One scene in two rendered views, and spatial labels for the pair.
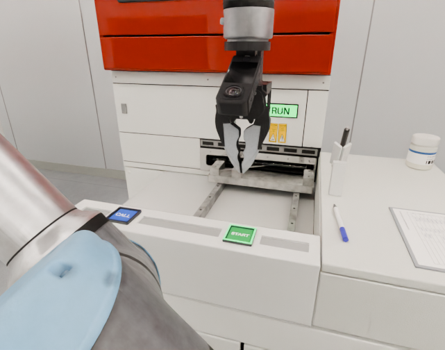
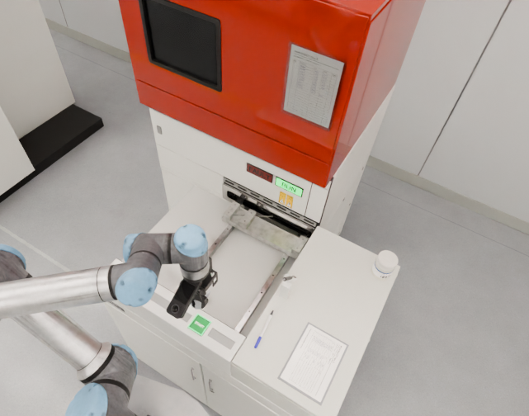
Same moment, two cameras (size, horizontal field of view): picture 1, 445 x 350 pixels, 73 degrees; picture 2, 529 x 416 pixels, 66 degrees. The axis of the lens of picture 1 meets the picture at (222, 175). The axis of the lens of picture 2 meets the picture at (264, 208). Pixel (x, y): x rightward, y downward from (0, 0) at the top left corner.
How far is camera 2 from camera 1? 0.99 m
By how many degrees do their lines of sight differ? 29
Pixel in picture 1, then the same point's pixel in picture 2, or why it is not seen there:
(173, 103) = (200, 144)
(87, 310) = not seen: outside the picture
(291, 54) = (294, 163)
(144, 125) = (177, 148)
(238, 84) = (179, 302)
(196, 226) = not seen: hidden behind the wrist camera
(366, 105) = (479, 88)
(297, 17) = (300, 141)
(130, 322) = not seen: outside the picture
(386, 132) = (492, 125)
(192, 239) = (172, 320)
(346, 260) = (245, 362)
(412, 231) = (300, 350)
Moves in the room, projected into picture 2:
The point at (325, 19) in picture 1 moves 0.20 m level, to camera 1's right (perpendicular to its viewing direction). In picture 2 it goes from (323, 153) to (387, 167)
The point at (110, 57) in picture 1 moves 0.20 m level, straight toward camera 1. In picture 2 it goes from (144, 96) to (139, 132)
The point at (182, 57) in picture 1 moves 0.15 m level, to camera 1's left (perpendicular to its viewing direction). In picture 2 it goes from (206, 125) to (167, 116)
